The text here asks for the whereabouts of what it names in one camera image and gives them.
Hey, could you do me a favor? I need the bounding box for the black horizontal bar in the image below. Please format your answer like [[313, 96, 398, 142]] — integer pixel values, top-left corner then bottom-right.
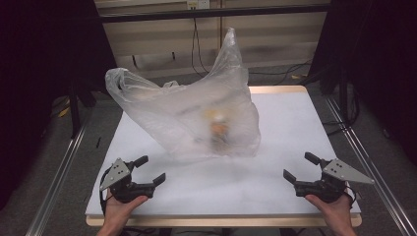
[[98, 4, 330, 24]]

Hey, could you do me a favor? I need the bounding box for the translucent white plastic bag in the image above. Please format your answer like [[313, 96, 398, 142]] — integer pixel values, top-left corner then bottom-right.
[[104, 27, 263, 162]]

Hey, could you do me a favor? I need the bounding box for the yellow floor tape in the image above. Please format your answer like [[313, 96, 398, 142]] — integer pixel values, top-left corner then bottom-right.
[[57, 97, 72, 119]]

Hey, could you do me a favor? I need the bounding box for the black floor cable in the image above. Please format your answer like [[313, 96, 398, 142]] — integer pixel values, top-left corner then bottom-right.
[[322, 83, 361, 138], [247, 58, 313, 87]]

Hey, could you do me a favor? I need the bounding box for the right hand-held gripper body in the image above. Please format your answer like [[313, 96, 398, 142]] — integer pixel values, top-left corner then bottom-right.
[[293, 158, 375, 204]]

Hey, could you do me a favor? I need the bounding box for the orange capped bottle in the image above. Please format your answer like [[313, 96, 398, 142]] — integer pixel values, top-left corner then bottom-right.
[[204, 109, 231, 153]]

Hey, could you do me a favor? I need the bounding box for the black curtain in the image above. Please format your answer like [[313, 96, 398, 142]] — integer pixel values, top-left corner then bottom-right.
[[0, 0, 118, 211], [307, 0, 417, 166]]

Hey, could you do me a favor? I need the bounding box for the person's right hand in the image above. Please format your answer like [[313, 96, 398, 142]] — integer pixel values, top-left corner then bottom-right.
[[304, 193, 354, 230]]

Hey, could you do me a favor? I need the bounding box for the white wall socket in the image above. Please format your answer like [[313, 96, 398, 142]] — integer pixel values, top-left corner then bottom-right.
[[186, 0, 210, 11]]

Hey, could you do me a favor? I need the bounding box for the metal floor rail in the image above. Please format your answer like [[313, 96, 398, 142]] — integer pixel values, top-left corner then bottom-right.
[[25, 112, 93, 236], [324, 95, 417, 236]]

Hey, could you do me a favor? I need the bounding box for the black stand leg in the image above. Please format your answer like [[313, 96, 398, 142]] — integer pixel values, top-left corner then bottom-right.
[[68, 83, 83, 140], [337, 65, 350, 126]]

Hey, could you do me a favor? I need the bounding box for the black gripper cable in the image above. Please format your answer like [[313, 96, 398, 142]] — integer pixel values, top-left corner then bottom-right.
[[343, 185, 358, 209], [98, 166, 114, 216]]

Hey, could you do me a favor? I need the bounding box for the black hanging cable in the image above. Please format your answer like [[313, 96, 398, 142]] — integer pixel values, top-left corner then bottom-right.
[[190, 17, 211, 79]]

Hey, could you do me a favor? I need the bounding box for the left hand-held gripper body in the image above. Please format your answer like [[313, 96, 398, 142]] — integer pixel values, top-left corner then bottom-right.
[[99, 157, 155, 204]]

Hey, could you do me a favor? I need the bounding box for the person's left hand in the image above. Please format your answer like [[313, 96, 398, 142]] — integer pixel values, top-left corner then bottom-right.
[[103, 189, 149, 228]]

